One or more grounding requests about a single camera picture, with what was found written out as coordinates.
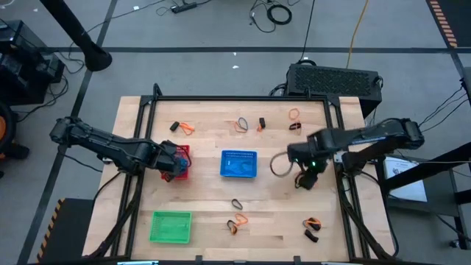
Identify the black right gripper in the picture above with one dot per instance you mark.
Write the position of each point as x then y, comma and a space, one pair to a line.
305, 154

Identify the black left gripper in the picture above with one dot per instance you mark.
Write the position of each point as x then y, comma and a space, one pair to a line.
169, 158

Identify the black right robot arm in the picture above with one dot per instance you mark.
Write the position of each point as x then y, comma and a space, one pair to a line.
368, 136

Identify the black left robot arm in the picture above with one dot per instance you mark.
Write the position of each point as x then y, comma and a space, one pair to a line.
106, 143

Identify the red plastic basket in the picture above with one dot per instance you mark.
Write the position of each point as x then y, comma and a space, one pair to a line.
185, 176

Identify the green plastic basket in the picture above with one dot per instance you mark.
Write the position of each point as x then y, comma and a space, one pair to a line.
171, 228

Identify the blue plastic basket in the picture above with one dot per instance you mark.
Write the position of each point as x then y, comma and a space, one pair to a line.
239, 165

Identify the black perforated computer case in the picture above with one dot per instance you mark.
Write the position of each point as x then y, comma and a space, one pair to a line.
331, 82

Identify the white paper sheet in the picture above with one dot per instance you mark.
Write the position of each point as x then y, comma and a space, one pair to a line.
408, 189

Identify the black hazard striped mat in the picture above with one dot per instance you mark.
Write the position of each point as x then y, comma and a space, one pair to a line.
460, 18
73, 232

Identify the black metal beam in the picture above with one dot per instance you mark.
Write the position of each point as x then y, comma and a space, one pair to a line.
441, 162

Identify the black stand pole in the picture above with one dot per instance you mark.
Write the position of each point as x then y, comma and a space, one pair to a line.
95, 57

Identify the black power strip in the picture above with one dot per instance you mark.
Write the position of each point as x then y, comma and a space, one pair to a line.
184, 7

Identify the black orange wheeled machine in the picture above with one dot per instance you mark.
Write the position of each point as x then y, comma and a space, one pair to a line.
5, 129

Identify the black equipment cart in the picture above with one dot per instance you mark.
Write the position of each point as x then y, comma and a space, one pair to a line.
22, 73

